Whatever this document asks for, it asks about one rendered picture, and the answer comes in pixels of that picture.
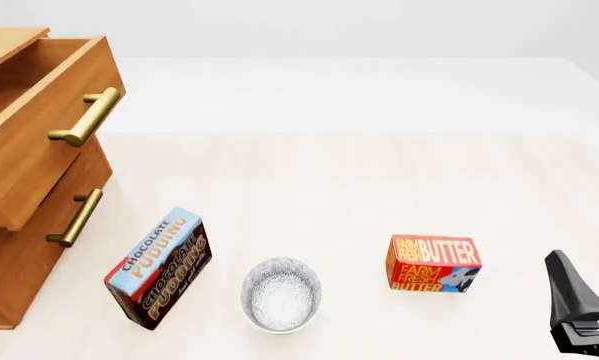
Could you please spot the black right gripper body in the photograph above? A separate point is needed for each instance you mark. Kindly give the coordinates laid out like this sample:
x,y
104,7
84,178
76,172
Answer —
x,y
591,337

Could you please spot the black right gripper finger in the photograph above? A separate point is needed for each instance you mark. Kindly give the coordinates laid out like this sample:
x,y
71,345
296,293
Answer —
x,y
574,292

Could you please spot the patterned grey bowl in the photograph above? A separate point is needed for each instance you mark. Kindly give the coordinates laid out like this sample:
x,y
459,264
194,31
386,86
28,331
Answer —
x,y
281,295

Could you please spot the closed wooden drawer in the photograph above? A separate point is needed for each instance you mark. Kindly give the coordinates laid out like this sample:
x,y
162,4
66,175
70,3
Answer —
x,y
39,240

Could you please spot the wooden cabinet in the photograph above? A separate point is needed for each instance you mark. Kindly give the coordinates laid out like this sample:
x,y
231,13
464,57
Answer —
x,y
9,292

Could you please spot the open wooden drawer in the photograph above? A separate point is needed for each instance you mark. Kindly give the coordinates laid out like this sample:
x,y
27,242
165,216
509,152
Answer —
x,y
24,123

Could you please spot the red butter box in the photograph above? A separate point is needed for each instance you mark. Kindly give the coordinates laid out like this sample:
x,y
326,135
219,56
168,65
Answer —
x,y
433,264

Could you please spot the chocolate pudding box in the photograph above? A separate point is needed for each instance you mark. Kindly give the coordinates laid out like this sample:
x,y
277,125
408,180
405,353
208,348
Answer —
x,y
158,268

